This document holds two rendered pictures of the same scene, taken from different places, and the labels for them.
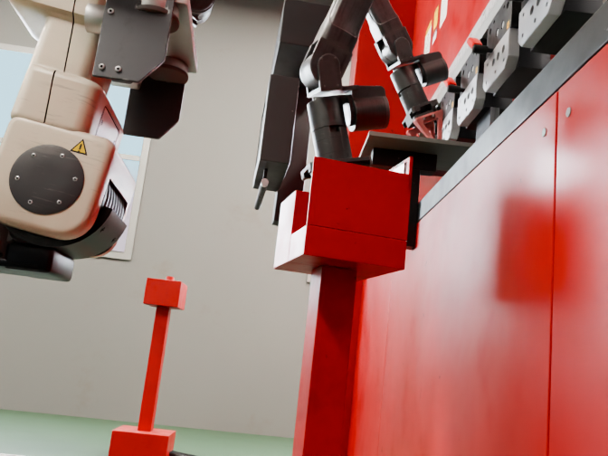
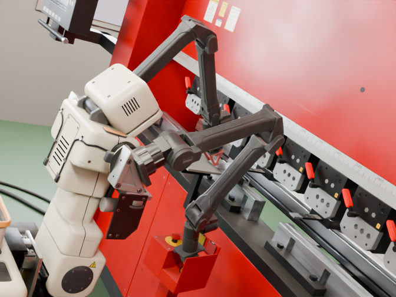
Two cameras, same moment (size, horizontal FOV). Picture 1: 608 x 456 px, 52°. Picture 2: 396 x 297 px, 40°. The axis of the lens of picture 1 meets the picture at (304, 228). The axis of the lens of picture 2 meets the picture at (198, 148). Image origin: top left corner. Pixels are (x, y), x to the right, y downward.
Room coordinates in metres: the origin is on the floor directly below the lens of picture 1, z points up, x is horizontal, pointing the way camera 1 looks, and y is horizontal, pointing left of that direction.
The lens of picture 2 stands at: (-0.51, 1.01, 1.70)
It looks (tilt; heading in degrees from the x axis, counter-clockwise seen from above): 16 degrees down; 327
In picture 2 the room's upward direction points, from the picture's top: 20 degrees clockwise
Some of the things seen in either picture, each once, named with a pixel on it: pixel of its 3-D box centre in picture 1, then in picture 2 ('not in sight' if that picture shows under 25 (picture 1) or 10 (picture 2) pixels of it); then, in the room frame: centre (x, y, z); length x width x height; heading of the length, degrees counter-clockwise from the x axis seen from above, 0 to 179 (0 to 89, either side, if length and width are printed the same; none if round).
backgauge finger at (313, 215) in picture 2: not in sight; (316, 215); (0.94, -0.55, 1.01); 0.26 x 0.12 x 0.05; 91
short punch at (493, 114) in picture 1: (487, 135); (237, 155); (1.36, -0.39, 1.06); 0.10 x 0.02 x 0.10; 1
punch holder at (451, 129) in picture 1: (460, 118); (222, 110); (1.58, -0.39, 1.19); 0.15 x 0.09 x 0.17; 1
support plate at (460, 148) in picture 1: (421, 153); (204, 164); (1.35, -0.25, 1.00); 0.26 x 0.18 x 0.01; 91
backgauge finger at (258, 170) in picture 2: not in sight; (260, 169); (1.36, -0.55, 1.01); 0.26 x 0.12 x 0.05; 91
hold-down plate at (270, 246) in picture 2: not in sight; (293, 266); (0.75, -0.35, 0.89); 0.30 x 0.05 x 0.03; 1
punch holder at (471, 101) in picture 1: (485, 87); (244, 126); (1.38, -0.39, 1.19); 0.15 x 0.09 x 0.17; 1
